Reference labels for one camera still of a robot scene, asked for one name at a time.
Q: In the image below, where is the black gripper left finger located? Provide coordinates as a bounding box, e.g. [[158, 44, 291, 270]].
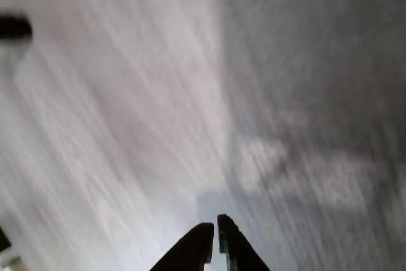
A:
[[148, 222, 214, 271]]

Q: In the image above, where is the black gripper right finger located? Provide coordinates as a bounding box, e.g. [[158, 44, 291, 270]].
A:
[[217, 214, 270, 271]]

